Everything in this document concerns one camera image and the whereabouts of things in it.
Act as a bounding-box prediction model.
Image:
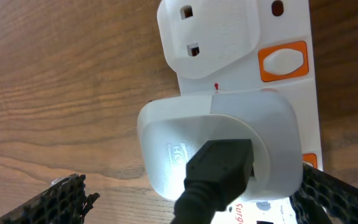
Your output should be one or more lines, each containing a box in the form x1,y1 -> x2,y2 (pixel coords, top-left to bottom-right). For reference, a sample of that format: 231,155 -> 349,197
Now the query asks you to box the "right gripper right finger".
290,164 -> 358,224

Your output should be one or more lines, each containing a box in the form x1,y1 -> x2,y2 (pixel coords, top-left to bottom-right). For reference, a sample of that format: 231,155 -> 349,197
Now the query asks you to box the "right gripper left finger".
0,174 -> 100,224

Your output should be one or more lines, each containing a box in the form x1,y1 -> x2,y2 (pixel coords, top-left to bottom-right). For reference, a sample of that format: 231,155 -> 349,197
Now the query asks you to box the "black usb charging cable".
170,138 -> 255,224

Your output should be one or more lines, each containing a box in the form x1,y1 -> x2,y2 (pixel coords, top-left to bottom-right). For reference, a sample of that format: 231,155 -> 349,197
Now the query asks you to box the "white power strip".
156,0 -> 324,224

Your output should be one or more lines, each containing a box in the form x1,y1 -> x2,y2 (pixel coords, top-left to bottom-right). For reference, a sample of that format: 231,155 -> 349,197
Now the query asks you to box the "white usb wall charger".
136,89 -> 304,202

